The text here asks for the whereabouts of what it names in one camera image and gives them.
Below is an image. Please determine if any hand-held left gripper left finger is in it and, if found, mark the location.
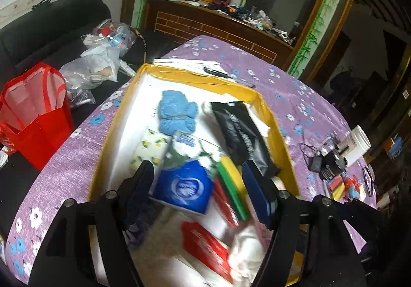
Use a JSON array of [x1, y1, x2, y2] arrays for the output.
[[29, 160, 155, 287]]

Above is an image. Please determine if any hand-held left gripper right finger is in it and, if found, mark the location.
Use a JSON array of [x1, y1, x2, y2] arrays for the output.
[[241, 160, 368, 287]]

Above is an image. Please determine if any blue tissue pack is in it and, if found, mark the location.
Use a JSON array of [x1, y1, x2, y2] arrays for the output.
[[149, 160, 215, 215]]

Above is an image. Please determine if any white foam box yellow tape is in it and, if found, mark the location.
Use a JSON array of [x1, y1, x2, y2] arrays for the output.
[[88, 63, 304, 287]]

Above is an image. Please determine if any pack of coloured sponges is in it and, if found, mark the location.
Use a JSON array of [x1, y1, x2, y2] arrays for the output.
[[212, 158, 251, 226]]

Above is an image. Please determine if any lemon print tissue pack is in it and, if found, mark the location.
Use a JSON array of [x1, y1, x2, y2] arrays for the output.
[[128, 128, 171, 175]]

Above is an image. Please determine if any black foil packet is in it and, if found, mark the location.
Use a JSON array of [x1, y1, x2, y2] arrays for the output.
[[210, 101, 281, 178]]

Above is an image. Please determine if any leaf print clear packet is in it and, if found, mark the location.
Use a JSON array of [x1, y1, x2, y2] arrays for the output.
[[164, 131, 227, 175]]

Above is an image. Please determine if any white crumpled bag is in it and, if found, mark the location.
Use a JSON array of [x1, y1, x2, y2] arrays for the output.
[[229, 226, 270, 287]]

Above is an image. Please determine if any black power adapter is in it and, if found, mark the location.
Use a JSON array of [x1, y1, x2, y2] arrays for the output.
[[310, 157, 325, 173]]

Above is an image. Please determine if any white cloth glove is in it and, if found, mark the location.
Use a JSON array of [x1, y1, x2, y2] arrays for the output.
[[202, 94, 270, 140]]

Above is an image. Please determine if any red flat packet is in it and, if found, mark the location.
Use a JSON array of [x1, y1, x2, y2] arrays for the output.
[[181, 221, 235, 284]]

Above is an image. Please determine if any small colourful sponge stack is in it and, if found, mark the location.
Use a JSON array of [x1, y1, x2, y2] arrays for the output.
[[325, 177, 345, 200]]

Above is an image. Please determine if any blue knitted towel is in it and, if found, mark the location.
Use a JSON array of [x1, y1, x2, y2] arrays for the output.
[[156, 90, 201, 136]]

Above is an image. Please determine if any small black device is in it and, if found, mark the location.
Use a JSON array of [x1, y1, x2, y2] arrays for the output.
[[321, 146, 349, 180]]

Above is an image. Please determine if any red fabric shopping bag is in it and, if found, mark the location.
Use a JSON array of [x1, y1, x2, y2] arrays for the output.
[[0, 62, 75, 172]]

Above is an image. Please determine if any white plastic jar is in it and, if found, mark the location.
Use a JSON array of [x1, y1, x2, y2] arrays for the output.
[[345, 125, 370, 167]]

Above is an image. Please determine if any black pen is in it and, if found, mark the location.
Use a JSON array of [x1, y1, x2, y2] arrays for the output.
[[204, 67, 232, 77]]

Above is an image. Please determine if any clear crinkled plastic bag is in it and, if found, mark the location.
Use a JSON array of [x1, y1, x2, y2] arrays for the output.
[[59, 57, 119, 107]]

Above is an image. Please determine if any white plastic bag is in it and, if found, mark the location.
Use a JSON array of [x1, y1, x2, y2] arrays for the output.
[[80, 43, 119, 82]]

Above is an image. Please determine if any dark cloth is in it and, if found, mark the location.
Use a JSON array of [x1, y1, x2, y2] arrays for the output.
[[331, 70, 357, 99]]

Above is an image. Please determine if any orange box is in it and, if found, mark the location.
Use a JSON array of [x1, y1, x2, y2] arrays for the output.
[[384, 136, 403, 159]]

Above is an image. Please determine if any clear bag with red items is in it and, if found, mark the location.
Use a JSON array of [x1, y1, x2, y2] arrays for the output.
[[93, 19, 137, 56]]

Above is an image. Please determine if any clutter pile on counter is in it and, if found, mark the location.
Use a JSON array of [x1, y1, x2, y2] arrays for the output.
[[186, 0, 297, 43]]

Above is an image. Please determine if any wooden brick-pattern counter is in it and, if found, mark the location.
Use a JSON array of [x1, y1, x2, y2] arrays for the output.
[[146, 0, 294, 66]]

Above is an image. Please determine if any black sofa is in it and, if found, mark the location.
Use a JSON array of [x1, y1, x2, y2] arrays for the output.
[[0, 0, 180, 236]]

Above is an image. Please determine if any black cable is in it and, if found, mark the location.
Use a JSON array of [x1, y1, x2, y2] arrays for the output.
[[298, 142, 325, 162]]

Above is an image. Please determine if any black wire loop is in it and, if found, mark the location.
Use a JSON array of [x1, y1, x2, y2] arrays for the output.
[[361, 165, 375, 198]]

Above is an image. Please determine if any striped cord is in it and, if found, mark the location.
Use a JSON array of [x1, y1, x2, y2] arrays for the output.
[[133, 26, 148, 64]]

